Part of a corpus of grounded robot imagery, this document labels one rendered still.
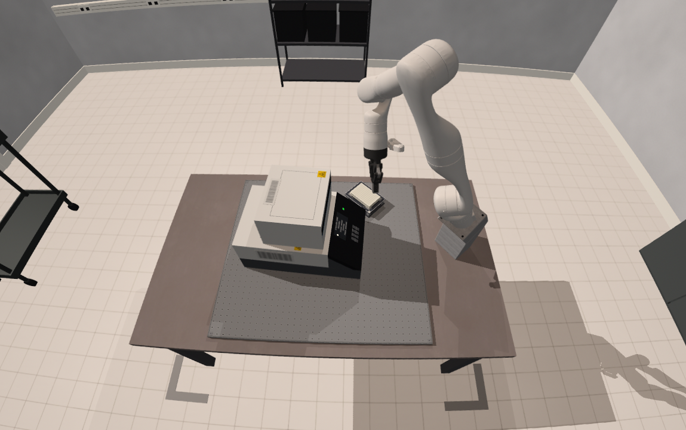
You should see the dark grey rectangular frame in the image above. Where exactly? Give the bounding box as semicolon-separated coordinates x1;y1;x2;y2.
344;181;386;217

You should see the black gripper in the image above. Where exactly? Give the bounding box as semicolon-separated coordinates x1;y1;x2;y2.
364;148;387;194

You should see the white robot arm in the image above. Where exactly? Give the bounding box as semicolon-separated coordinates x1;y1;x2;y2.
357;39;476;229

